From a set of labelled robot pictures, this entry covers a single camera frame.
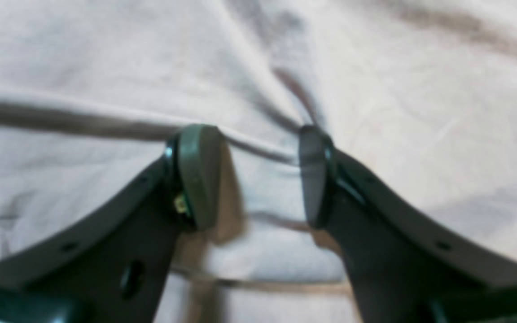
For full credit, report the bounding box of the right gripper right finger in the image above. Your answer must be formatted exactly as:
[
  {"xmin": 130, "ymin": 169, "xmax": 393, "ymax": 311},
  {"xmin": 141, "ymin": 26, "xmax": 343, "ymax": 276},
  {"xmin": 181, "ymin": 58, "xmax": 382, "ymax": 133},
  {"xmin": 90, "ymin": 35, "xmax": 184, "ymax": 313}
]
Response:
[{"xmin": 299, "ymin": 125, "xmax": 517, "ymax": 323}]

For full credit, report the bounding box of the mauve t-shirt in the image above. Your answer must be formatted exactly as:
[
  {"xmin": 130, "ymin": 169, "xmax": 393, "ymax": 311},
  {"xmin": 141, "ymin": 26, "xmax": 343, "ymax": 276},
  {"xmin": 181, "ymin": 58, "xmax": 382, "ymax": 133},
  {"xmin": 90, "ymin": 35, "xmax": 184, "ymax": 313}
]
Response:
[{"xmin": 0, "ymin": 0, "xmax": 517, "ymax": 323}]

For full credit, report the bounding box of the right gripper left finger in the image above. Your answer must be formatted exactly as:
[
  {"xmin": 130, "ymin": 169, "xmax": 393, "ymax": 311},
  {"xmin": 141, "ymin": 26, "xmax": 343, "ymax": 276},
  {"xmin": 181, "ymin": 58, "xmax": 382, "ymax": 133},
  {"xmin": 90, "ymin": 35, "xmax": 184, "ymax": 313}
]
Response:
[{"xmin": 0, "ymin": 124, "xmax": 224, "ymax": 323}]

